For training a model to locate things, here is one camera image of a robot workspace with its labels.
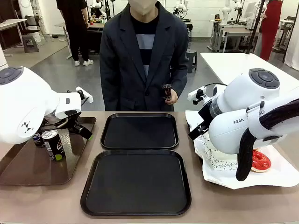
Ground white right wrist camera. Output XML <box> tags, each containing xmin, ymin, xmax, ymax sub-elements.
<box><xmin>188</xmin><ymin>86</ymin><xmax>208</xmax><ymax>105</ymax></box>

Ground printed white paper box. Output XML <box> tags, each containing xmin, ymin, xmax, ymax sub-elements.
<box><xmin>196</xmin><ymin>134</ymin><xmax>219</xmax><ymax>159</ymax></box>
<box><xmin>209</xmin><ymin>150</ymin><xmax>239</xmax><ymax>174</ymax></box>

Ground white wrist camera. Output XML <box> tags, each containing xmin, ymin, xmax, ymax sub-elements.
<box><xmin>188</xmin><ymin>86</ymin><xmax>208</xmax><ymax>105</ymax></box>
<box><xmin>75</xmin><ymin>86</ymin><xmax>94</xmax><ymax>104</ymax></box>

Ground black tripod pole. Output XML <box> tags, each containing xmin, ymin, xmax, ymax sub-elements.
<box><xmin>246</xmin><ymin>0</ymin><xmax>267</xmax><ymax>55</ymax></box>

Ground black cable sleeve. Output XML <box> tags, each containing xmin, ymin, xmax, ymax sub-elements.
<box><xmin>235</xmin><ymin>98</ymin><xmax>299</xmax><ymax>182</ymax></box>

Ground brown plastic tray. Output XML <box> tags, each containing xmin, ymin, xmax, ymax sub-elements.
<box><xmin>0</xmin><ymin>116</ymin><xmax>97</xmax><ymax>187</ymax></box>

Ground white air purifier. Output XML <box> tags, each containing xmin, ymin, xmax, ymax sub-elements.
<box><xmin>0</xmin><ymin>43</ymin><xmax>7</xmax><ymax>69</ymax></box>

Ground grey background table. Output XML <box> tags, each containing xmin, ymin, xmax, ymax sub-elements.
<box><xmin>209</xmin><ymin>18</ymin><xmax>260</xmax><ymax>53</ymax></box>

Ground person's left hand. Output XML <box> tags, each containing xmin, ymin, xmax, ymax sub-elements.
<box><xmin>165</xmin><ymin>89</ymin><xmax>179</xmax><ymax>106</ymax></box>

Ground dark background table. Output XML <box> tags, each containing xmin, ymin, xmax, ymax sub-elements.
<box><xmin>86</xmin><ymin>22</ymin><xmax>106</xmax><ymax>56</ymax></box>

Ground black office chair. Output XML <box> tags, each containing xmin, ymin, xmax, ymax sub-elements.
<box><xmin>23</xmin><ymin>15</ymin><xmax>40</xmax><ymax>35</ymax></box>

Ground person's left forearm dark sleeve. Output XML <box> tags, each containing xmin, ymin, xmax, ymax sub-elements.
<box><xmin>171</xmin><ymin>63</ymin><xmax>189</xmax><ymax>98</ymax></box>

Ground person in dark jacket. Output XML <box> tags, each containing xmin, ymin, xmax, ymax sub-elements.
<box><xmin>100</xmin><ymin>0</ymin><xmax>189</xmax><ymax>112</ymax></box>

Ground black plastic tray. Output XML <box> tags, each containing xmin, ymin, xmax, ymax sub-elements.
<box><xmin>80</xmin><ymin>149</ymin><xmax>192</xmax><ymax>217</ymax></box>
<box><xmin>100</xmin><ymin>112</ymin><xmax>180</xmax><ymax>150</ymax></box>

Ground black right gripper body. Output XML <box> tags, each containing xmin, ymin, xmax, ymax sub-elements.
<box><xmin>198</xmin><ymin>99</ymin><xmax>214</xmax><ymax>127</ymax></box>

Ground white curtain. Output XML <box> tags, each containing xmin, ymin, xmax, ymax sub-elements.
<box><xmin>284</xmin><ymin>22</ymin><xmax>299</xmax><ymax>70</ymax></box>

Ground person in red dress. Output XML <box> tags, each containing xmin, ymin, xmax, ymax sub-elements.
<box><xmin>253</xmin><ymin>0</ymin><xmax>281</xmax><ymax>62</ymax></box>

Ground white paper sheet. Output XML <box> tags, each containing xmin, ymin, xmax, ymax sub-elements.
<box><xmin>185</xmin><ymin>110</ymin><xmax>299</xmax><ymax>190</ymax></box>

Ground dark serving tongs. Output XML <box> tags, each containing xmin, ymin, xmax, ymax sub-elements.
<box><xmin>161</xmin><ymin>83</ymin><xmax>174</xmax><ymax>101</ymax></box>

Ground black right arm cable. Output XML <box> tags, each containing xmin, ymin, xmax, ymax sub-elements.
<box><xmin>211</xmin><ymin>82</ymin><xmax>228</xmax><ymax>95</ymax></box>

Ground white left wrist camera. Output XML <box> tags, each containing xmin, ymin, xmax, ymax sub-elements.
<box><xmin>75</xmin><ymin>86</ymin><xmax>94</xmax><ymax>104</ymax></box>

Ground black Pepsi can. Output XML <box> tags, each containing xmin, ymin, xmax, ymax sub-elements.
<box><xmin>41</xmin><ymin>129</ymin><xmax>66</xmax><ymax>161</ymax></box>
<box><xmin>31</xmin><ymin>130</ymin><xmax>46</xmax><ymax>148</ymax></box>

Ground grey plastic stool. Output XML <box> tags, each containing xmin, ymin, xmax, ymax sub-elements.
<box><xmin>22</xmin><ymin>34</ymin><xmax>40</xmax><ymax>53</ymax></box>
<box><xmin>186</xmin><ymin>49</ymin><xmax>198</xmax><ymax>74</ymax></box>

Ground person's right forearm dark sleeve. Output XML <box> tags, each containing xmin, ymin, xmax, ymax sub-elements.
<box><xmin>100</xmin><ymin>67</ymin><xmax>122</xmax><ymax>112</ymax></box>

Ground person in black clothes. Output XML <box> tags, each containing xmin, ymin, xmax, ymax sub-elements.
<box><xmin>56</xmin><ymin>0</ymin><xmax>94</xmax><ymax>67</ymax></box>

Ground red glazed donut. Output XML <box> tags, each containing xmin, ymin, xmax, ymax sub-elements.
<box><xmin>249</xmin><ymin>148</ymin><xmax>272</xmax><ymax>173</ymax></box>

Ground white table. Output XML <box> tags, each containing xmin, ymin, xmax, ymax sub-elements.
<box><xmin>200</xmin><ymin>51</ymin><xmax>299</xmax><ymax>89</ymax></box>

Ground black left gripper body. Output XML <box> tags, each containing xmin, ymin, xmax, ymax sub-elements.
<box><xmin>67</xmin><ymin>116</ymin><xmax>83</xmax><ymax>134</ymax></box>

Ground light wooden desk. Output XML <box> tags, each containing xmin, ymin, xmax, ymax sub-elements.
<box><xmin>0</xmin><ymin>18</ymin><xmax>28</xmax><ymax>56</ymax></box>

